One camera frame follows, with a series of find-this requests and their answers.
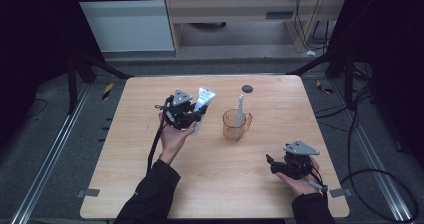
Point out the small white plug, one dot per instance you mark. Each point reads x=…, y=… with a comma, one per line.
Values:
x=310, y=53

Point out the person's right hand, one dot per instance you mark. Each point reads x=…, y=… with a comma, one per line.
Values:
x=300, y=185

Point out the wooden desk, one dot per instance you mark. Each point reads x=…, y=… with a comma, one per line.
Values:
x=233, y=10

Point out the white cabinet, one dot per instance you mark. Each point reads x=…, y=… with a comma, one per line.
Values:
x=126, y=27

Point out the amber transparent cup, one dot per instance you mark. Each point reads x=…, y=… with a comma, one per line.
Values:
x=233, y=130

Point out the person's left hand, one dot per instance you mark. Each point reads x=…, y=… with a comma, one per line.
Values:
x=173, y=140

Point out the white electric toothbrush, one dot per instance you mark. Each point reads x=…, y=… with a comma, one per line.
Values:
x=239, y=112

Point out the dark round disc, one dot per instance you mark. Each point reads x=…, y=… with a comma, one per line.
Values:
x=247, y=89

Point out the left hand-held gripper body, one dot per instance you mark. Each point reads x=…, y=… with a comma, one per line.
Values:
x=180, y=112

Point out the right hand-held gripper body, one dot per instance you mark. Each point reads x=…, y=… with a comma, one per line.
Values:
x=296, y=160

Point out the black metal stand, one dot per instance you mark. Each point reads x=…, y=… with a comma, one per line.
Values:
x=75, y=84
x=348, y=80

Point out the black curtain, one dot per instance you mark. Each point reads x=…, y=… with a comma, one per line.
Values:
x=30, y=50
x=393, y=67

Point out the aluminium floor rail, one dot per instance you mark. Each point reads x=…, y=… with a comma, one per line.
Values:
x=50, y=157
x=376, y=164

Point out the white toothpaste tube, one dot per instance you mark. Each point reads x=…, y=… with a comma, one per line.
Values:
x=204, y=97

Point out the grey metal table bracket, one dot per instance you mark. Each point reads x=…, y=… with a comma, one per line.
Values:
x=340, y=192
x=88, y=193

